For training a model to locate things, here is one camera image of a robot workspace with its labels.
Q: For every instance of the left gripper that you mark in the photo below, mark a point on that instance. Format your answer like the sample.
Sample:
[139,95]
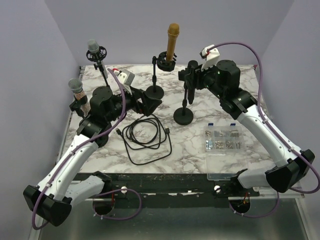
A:
[148,105]

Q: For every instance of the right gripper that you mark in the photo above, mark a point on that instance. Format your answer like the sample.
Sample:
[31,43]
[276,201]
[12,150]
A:
[199,75]

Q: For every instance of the black microphone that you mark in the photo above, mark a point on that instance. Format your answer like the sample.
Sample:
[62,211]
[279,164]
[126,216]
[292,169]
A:
[191,80]

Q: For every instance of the black clip microphone stand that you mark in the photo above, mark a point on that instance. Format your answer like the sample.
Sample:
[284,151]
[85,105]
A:
[183,115]

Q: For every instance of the gold microphone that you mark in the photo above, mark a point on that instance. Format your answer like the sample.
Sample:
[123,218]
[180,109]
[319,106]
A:
[173,33]

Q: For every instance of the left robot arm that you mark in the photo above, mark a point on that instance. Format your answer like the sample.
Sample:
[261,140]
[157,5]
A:
[54,197]

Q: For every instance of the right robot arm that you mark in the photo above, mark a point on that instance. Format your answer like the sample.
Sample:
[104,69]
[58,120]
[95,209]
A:
[223,80]

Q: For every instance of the clear plastic screw box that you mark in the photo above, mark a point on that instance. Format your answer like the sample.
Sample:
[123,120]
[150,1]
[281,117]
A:
[225,151]

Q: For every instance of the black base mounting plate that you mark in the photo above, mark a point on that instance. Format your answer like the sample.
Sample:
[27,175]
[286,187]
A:
[169,190]

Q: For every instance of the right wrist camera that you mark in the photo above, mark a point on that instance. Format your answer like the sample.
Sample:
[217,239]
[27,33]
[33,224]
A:
[210,55]

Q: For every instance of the black tripod shock mount stand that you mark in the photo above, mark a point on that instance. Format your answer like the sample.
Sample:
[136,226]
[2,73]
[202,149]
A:
[102,67]

